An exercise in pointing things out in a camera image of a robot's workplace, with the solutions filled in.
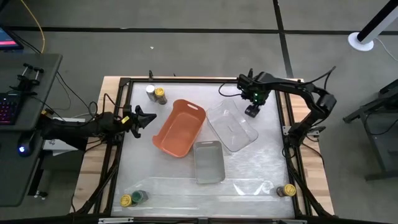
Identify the white power strip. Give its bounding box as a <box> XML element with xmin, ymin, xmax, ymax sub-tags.
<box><xmin>62</xmin><ymin>115</ymin><xmax>94</xmax><ymax>124</ymax></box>

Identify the black aluminium table frame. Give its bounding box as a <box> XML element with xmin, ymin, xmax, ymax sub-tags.
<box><xmin>73</xmin><ymin>70</ymin><xmax>335</xmax><ymax>224</ymax></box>

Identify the yellow-lid spice jar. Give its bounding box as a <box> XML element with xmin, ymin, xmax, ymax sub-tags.
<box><xmin>119</xmin><ymin>194</ymin><xmax>134</xmax><ymax>208</ymax></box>
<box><xmin>275</xmin><ymin>183</ymin><xmax>297</xmax><ymax>198</ymax></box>
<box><xmin>154</xmin><ymin>86</ymin><xmax>169</xmax><ymax>106</ymax></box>

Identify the computer monitor screen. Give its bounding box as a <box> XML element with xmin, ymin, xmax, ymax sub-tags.
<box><xmin>0</xmin><ymin>26</ymin><xmax>25</xmax><ymax>52</ymax></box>

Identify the backlit black keyboard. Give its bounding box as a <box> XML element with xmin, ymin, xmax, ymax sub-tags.
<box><xmin>0</xmin><ymin>91</ymin><xmax>22</xmax><ymax>126</ymax></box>

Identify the white plastic table cover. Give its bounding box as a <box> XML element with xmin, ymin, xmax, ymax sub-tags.
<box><xmin>111</xmin><ymin>81</ymin><xmax>295</xmax><ymax>218</ymax></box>

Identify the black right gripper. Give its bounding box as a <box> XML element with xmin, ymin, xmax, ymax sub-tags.
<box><xmin>238</xmin><ymin>72</ymin><xmax>271</xmax><ymax>118</ymax></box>

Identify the white printed paper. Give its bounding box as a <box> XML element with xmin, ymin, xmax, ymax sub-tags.
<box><xmin>43</xmin><ymin>138</ymin><xmax>78</xmax><ymax>156</ymax></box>

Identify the white cable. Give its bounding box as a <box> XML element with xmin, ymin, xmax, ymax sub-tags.
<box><xmin>374</xmin><ymin>37</ymin><xmax>398</xmax><ymax>63</ymax></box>

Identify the yellow cable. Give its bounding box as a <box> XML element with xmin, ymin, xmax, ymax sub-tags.
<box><xmin>20</xmin><ymin>0</ymin><xmax>46</xmax><ymax>54</ymax></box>

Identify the grey plastic bin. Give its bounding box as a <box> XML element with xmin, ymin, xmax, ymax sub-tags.
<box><xmin>193</xmin><ymin>140</ymin><xmax>226</xmax><ymax>185</ymax></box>

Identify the black and white pole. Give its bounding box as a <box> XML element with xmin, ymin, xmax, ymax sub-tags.
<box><xmin>356</xmin><ymin>0</ymin><xmax>398</xmax><ymax>44</ymax></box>

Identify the grey side desk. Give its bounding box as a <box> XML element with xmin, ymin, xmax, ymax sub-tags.
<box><xmin>0</xmin><ymin>52</ymin><xmax>63</xmax><ymax>208</ymax></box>

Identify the dark equipment cart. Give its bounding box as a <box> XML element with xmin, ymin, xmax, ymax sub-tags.
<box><xmin>343</xmin><ymin>77</ymin><xmax>398</xmax><ymax>181</ymax></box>

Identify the silver-lid spice jar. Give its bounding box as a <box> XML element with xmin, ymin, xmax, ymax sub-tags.
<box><xmin>145</xmin><ymin>84</ymin><xmax>158</xmax><ymax>103</ymax></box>

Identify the orange plastic bin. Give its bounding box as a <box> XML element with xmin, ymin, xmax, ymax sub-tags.
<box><xmin>152</xmin><ymin>98</ymin><xmax>207</xmax><ymax>158</ymax></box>

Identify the clear plastic bin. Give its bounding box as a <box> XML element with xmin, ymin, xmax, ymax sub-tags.
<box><xmin>205</xmin><ymin>98</ymin><xmax>259</xmax><ymax>154</ymax></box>

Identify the black clamp stand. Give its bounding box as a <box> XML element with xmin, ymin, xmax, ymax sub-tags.
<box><xmin>9</xmin><ymin>63</ymin><xmax>45</xmax><ymax>93</ymax></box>

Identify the white round pole base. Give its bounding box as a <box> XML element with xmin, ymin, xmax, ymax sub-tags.
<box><xmin>347</xmin><ymin>31</ymin><xmax>375</xmax><ymax>52</ymax></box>

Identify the green-lid spice jar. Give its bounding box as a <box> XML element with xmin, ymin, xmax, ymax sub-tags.
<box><xmin>131</xmin><ymin>189</ymin><xmax>150</xmax><ymax>205</ymax></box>

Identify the black computer mouse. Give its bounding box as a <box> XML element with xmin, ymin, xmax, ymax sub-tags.
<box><xmin>17</xmin><ymin>132</ymin><xmax>37</xmax><ymax>158</ymax></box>

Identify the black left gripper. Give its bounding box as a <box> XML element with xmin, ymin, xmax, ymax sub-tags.
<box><xmin>123</xmin><ymin>105</ymin><xmax>157</xmax><ymax>139</ymax></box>

